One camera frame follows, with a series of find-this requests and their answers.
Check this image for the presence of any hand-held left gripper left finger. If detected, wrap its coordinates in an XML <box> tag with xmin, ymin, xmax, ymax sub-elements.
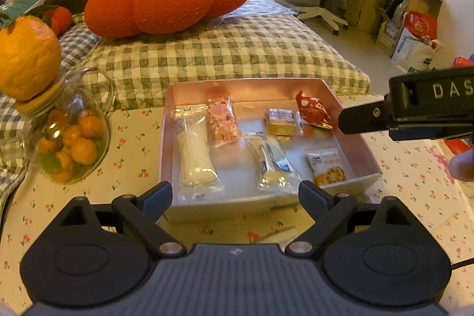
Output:
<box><xmin>59</xmin><ymin>181</ymin><xmax>188</xmax><ymax>259</ymax></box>

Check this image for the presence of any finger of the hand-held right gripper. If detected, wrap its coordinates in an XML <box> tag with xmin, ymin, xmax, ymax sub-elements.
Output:
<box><xmin>338</xmin><ymin>96</ymin><xmax>387</xmax><ymax>135</ymax></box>

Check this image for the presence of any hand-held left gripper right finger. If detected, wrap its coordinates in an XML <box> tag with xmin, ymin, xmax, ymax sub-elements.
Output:
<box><xmin>284</xmin><ymin>180</ymin><xmax>414</xmax><ymax>259</ymax></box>

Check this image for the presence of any lotus root cookie packet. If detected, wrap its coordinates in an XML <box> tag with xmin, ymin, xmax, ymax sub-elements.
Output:
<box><xmin>305</xmin><ymin>147</ymin><xmax>348</xmax><ymax>188</ymax></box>

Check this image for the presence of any red foil snack packet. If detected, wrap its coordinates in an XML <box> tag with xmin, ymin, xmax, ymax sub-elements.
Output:
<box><xmin>295</xmin><ymin>90</ymin><xmax>333</xmax><ymax>130</ymax></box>

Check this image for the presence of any clear white bread packet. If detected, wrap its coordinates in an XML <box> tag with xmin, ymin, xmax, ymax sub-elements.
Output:
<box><xmin>247</xmin><ymin>133</ymin><xmax>297</xmax><ymax>191</ymax></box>

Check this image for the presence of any long white roll packet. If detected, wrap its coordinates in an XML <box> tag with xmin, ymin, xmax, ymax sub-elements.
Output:
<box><xmin>172</xmin><ymin>105</ymin><xmax>226</xmax><ymax>202</ymax></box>

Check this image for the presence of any yellow square snack packet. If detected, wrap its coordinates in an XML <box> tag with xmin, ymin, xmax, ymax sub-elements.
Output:
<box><xmin>265</xmin><ymin>108</ymin><xmax>304</xmax><ymax>138</ymax></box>

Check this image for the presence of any pink cardboard box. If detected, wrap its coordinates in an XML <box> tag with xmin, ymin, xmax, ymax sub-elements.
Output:
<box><xmin>158</xmin><ymin>78</ymin><xmax>383</xmax><ymax>224</ymax></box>

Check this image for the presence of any pink snack packet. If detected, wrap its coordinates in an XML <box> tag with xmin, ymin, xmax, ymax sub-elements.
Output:
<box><xmin>207</xmin><ymin>97</ymin><xmax>241</xmax><ymax>148</ymax></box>

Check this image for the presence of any person's right hand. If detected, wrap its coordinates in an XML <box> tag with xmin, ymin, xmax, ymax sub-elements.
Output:
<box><xmin>449</xmin><ymin>149</ymin><xmax>474</xmax><ymax>183</ymax></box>

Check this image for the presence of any white paper bag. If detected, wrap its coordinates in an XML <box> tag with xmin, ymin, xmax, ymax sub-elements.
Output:
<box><xmin>390</xmin><ymin>10</ymin><xmax>443</xmax><ymax>72</ymax></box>

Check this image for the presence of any cherry print tablecloth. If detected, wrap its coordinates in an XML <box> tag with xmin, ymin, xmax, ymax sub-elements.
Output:
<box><xmin>0</xmin><ymin>94</ymin><xmax>474</xmax><ymax>316</ymax></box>

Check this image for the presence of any pile of small oranges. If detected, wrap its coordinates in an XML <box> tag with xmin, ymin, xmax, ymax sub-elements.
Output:
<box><xmin>37</xmin><ymin>112</ymin><xmax>106</xmax><ymax>183</ymax></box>

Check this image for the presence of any glass jar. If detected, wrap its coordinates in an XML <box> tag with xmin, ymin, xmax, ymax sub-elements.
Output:
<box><xmin>22</xmin><ymin>68</ymin><xmax>115</xmax><ymax>185</ymax></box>

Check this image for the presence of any clear plastic sheet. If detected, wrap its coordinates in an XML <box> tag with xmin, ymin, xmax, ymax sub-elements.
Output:
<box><xmin>218</xmin><ymin>0</ymin><xmax>297</xmax><ymax>18</ymax></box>

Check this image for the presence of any orange plush fruit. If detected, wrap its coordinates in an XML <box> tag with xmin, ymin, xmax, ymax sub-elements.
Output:
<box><xmin>0</xmin><ymin>15</ymin><xmax>66</xmax><ymax>113</ymax></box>

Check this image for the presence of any small orange persimmon plush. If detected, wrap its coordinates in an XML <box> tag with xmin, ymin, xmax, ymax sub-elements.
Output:
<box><xmin>39</xmin><ymin>5</ymin><xmax>73</xmax><ymax>35</ymax></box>

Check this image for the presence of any green leaf print cushion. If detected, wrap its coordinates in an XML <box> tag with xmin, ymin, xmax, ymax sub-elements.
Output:
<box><xmin>0</xmin><ymin>0</ymin><xmax>49</xmax><ymax>28</ymax></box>

